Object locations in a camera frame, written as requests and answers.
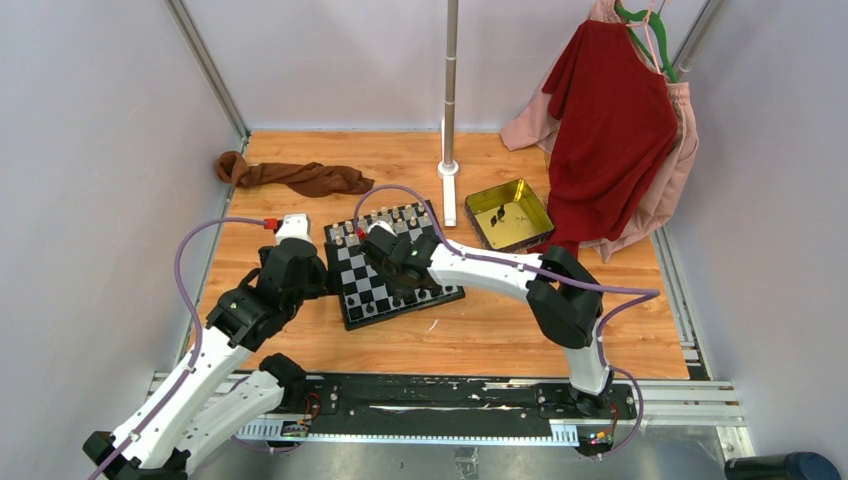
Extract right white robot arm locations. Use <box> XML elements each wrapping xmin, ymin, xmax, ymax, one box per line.
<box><xmin>357</xmin><ymin>225</ymin><xmax>612</xmax><ymax>418</ymax></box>

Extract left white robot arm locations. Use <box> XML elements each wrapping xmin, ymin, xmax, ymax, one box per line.
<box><xmin>82</xmin><ymin>237</ymin><xmax>326</xmax><ymax>479</ymax></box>

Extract black white chessboard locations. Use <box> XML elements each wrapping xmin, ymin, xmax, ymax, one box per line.
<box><xmin>323</xmin><ymin>202</ymin><xmax>465</xmax><ymax>330</ymax></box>

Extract brown cloth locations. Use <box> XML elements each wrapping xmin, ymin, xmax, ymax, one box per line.
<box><xmin>214</xmin><ymin>151</ymin><xmax>375</xmax><ymax>198</ymax></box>

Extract metal pole with base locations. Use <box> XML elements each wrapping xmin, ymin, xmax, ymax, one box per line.
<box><xmin>438</xmin><ymin>0</ymin><xmax>459</xmax><ymax>227</ymax></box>

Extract gold metal tin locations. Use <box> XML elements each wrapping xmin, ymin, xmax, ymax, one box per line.
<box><xmin>464</xmin><ymin>178</ymin><xmax>555</xmax><ymax>253</ymax></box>

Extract red shirt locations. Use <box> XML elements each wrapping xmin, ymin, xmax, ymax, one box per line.
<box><xmin>542</xmin><ymin>20</ymin><xmax>678</xmax><ymax>254</ymax></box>

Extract green hanger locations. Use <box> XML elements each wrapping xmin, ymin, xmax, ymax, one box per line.
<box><xmin>614</xmin><ymin>1</ymin><xmax>679</xmax><ymax>83</ymax></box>

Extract dark blue object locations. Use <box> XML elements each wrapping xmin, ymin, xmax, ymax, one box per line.
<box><xmin>724</xmin><ymin>452</ymin><xmax>842</xmax><ymax>480</ymax></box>

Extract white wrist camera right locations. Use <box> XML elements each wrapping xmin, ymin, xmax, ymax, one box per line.
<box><xmin>366</xmin><ymin>220</ymin><xmax>396</xmax><ymax>236</ymax></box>

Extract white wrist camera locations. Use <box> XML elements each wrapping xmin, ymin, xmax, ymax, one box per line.
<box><xmin>366</xmin><ymin>220</ymin><xmax>396</xmax><ymax>236</ymax></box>
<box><xmin>274</xmin><ymin>213</ymin><xmax>313</xmax><ymax>245</ymax></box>

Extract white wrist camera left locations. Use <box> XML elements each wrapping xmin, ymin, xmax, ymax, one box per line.
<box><xmin>274</xmin><ymin>213</ymin><xmax>313</xmax><ymax>245</ymax></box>

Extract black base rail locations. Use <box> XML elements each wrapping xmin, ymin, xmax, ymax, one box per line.
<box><xmin>307</xmin><ymin>373</ymin><xmax>637</xmax><ymax>439</ymax></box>

